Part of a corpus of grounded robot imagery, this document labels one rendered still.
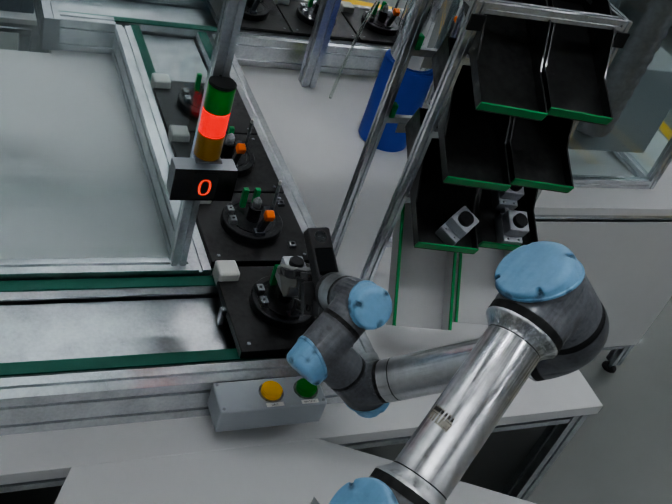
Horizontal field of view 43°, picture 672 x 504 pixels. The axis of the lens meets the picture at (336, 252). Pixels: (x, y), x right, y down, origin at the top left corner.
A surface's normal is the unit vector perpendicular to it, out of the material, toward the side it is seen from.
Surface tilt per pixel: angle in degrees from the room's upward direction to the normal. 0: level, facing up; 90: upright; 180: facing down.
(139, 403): 90
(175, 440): 0
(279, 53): 90
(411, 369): 56
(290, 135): 0
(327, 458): 0
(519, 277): 41
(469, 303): 45
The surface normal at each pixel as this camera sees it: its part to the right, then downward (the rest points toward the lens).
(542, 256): -0.42, -0.71
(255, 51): 0.32, 0.67
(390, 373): -0.52, -0.32
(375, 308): 0.42, 0.12
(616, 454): 0.28, -0.74
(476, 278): 0.31, -0.06
